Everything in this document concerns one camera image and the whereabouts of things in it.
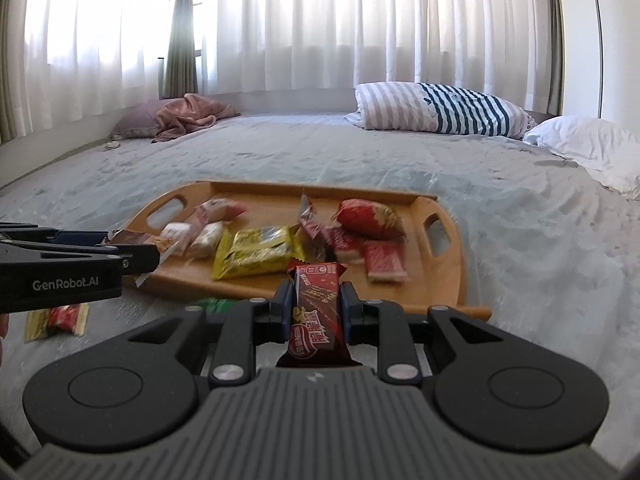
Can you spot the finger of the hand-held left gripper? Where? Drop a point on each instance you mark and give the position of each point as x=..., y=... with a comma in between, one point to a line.
x=80, y=239
x=135, y=259

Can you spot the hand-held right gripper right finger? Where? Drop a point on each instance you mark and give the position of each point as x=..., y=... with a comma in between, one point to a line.
x=350, y=310

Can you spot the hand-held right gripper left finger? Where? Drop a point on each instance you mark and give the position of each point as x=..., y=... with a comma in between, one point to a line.
x=286, y=305

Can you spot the dark red wafer bar packet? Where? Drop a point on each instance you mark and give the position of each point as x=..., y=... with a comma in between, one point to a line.
x=317, y=320

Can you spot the red label clear snack packet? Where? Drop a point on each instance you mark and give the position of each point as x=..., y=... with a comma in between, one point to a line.
x=382, y=260

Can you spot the yellow snack packet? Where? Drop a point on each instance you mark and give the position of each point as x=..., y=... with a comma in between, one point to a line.
x=255, y=252

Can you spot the wooden tray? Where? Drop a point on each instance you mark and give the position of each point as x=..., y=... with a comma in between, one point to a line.
x=265, y=210

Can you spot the person's left hand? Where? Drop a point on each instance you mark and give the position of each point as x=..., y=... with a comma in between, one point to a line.
x=3, y=325

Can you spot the red gold snack packet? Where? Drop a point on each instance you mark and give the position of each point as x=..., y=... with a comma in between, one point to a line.
x=60, y=317

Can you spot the small white snack packet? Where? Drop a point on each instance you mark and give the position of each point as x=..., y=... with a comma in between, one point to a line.
x=177, y=234
x=207, y=240

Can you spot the red white snack packet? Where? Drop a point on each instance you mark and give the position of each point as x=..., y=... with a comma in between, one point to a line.
x=345, y=247

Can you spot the green snack packet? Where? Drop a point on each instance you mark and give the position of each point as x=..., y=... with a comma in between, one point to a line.
x=215, y=304

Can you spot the dark red crinkled snack packet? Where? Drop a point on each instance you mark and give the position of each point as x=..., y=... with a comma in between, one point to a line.
x=312, y=227

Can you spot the large red puffed snack bag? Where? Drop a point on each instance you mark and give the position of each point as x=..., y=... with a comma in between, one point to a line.
x=367, y=217

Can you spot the small object on bedspread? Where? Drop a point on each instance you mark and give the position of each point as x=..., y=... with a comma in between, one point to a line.
x=111, y=146

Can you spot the pink white snack packet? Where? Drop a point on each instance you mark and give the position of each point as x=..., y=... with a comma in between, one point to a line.
x=220, y=208

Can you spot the purple pillow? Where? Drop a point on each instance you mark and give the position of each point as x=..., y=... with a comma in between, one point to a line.
x=135, y=122

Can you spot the pink cloth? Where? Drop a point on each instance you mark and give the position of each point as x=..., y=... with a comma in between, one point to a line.
x=190, y=112

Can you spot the light blue bedspread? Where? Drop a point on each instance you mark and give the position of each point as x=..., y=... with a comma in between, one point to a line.
x=450, y=185

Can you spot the grey-green curtain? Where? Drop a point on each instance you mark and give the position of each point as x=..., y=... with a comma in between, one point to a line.
x=10, y=50
x=181, y=35

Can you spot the white sheer curtain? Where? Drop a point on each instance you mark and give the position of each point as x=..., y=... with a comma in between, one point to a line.
x=375, y=20
x=100, y=35

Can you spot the striped pillow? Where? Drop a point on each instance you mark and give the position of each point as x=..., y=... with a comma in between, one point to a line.
x=400, y=105

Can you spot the white pillow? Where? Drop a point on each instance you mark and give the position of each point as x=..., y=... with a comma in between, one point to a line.
x=585, y=140

